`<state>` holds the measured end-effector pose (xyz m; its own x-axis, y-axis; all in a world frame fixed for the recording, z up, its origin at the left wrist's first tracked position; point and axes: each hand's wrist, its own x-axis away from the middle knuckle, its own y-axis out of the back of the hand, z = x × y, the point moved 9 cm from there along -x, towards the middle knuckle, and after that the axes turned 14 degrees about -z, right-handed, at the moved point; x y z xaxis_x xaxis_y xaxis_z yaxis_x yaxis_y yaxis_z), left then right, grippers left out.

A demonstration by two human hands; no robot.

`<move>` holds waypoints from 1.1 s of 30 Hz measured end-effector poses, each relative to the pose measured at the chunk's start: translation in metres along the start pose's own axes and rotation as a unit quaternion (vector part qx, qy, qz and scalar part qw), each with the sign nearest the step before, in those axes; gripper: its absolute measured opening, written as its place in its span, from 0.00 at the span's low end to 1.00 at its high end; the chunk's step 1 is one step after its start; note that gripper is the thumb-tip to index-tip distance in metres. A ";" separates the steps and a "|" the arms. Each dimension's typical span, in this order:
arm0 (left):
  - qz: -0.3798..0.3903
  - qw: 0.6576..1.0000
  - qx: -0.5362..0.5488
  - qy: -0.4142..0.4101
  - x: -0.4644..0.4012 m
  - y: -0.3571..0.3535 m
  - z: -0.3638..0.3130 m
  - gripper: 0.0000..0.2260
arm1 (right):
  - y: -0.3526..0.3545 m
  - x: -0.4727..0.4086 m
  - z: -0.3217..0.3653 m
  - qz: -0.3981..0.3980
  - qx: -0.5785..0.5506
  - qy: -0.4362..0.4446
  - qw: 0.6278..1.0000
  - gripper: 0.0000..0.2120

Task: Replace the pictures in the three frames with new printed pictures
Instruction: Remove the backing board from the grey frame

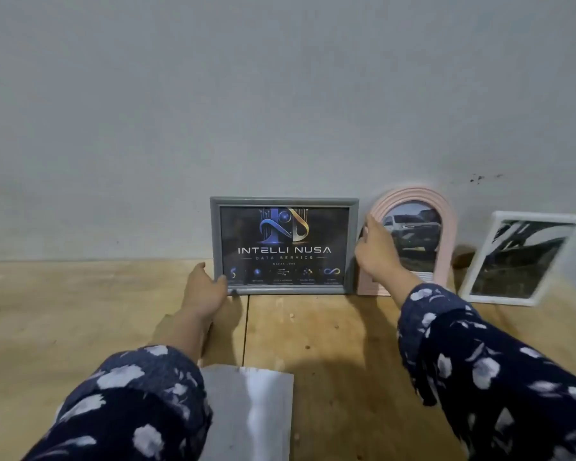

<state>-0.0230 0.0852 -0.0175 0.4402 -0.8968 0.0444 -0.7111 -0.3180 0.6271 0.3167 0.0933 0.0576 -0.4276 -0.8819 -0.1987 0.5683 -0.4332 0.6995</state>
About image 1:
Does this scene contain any pink arched photo frame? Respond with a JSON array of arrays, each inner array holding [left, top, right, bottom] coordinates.
[[356, 186, 458, 297]]

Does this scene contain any person's left forearm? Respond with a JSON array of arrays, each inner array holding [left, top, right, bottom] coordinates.
[[21, 307, 214, 461]]

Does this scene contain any white logo print paper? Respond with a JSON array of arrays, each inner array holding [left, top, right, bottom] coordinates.
[[199, 364, 294, 461]]

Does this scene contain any person's right hand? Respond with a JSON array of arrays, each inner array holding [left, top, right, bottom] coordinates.
[[354, 214, 410, 285]]

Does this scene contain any person's left hand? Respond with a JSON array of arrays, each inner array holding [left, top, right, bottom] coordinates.
[[181, 262, 229, 323]]

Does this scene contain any person's right forearm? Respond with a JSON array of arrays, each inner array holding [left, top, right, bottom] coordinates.
[[379, 267, 576, 461]]

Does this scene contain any white picture frame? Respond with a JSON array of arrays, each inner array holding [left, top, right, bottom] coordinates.
[[458, 211, 576, 307]]

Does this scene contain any grey framed Intelli Nusa sign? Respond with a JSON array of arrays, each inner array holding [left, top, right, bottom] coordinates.
[[210, 196, 360, 296]]

